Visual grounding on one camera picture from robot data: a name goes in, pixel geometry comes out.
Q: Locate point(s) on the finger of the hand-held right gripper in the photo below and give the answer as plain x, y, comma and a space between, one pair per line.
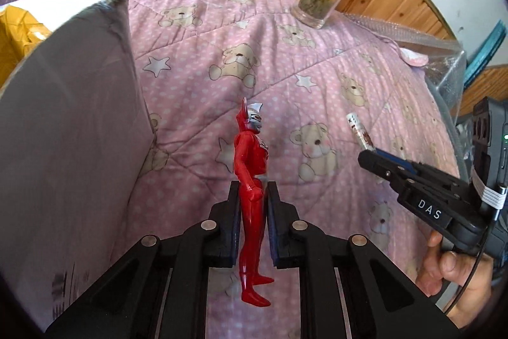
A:
377, 164
420, 170

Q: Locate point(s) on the red toy figure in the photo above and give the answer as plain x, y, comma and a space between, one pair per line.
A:
250, 172

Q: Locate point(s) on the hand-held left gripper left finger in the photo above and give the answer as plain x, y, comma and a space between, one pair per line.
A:
234, 227

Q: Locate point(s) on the person's right hand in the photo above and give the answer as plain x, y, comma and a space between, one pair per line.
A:
456, 271

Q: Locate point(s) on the small clear tube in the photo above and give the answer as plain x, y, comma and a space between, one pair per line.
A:
359, 130

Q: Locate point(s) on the teal boards against wall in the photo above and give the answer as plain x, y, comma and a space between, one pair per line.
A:
484, 53

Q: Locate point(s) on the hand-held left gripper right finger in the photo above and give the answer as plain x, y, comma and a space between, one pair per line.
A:
273, 227

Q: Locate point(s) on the pink bear print blanket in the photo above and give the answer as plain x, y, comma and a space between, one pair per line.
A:
198, 92

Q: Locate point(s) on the grey cardboard box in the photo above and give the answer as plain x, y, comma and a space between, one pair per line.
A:
71, 124

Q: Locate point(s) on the small pink cloth item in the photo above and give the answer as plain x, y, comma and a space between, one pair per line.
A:
412, 57

